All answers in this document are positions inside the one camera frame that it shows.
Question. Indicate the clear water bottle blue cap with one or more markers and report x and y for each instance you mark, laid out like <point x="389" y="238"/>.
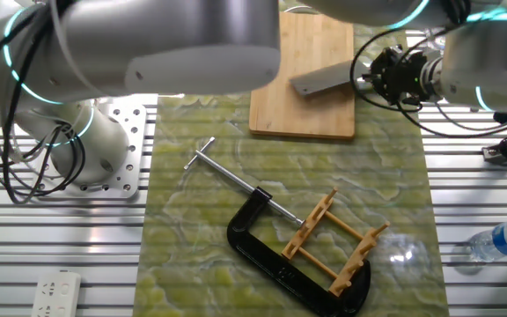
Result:
<point x="504" y="240"/>

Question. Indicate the bamboo cutting board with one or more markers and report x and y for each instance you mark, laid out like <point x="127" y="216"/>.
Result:
<point x="306" y="114"/>

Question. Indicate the green marble pattern mat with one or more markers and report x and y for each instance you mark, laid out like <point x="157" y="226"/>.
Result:
<point x="218" y="220"/>

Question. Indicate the black C-clamp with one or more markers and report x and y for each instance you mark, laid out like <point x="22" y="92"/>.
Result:
<point x="275" y="264"/>

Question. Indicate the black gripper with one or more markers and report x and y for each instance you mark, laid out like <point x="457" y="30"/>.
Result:
<point x="405" y="75"/>

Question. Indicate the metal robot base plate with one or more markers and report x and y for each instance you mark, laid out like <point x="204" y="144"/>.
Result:
<point x="132" y="145"/>

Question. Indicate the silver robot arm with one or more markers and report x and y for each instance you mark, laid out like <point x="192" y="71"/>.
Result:
<point x="148" y="48"/>

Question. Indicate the steel cleaver knife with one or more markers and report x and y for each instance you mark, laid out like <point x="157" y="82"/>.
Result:
<point x="324" y="79"/>

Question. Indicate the wooden knife rack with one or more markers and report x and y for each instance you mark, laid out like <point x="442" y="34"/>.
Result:
<point x="308" y="224"/>

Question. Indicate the white power strip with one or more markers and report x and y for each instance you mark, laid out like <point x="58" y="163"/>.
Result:
<point x="56" y="295"/>

